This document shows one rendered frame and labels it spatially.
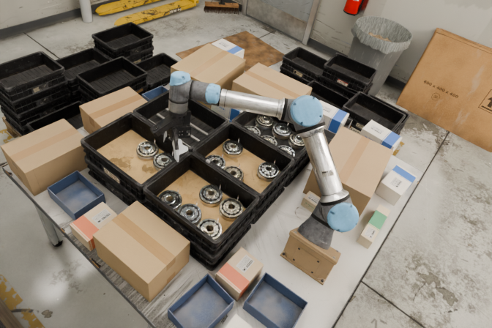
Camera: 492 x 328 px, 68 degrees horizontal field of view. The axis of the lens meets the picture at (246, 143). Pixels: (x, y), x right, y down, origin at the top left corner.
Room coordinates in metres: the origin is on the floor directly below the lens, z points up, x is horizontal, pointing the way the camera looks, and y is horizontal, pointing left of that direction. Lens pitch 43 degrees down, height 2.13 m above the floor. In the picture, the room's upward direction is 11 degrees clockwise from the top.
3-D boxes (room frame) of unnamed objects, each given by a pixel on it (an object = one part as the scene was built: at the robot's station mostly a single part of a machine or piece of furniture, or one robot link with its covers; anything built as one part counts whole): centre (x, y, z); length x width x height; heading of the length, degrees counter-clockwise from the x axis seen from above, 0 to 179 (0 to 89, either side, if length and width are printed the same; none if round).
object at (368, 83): (2.82, -0.76, 0.37); 0.42 x 0.34 x 0.46; 59
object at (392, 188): (1.39, -0.84, 0.75); 0.20 x 0.12 x 0.09; 144
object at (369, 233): (1.09, -0.69, 0.73); 0.24 x 0.06 x 0.06; 150
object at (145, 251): (0.72, 0.32, 0.78); 0.30 x 0.22 x 0.16; 62
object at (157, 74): (2.42, 0.82, 0.31); 0.40 x 0.30 x 0.34; 149
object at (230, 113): (1.67, 0.13, 0.84); 0.20 x 0.12 x 0.09; 66
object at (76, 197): (0.93, 0.70, 0.74); 0.20 x 0.15 x 0.07; 60
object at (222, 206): (0.94, 0.01, 0.86); 0.10 x 0.10 x 0.01
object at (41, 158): (1.09, 0.91, 0.78); 0.30 x 0.22 x 0.16; 147
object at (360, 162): (1.36, -0.56, 0.80); 0.40 x 0.30 x 0.20; 156
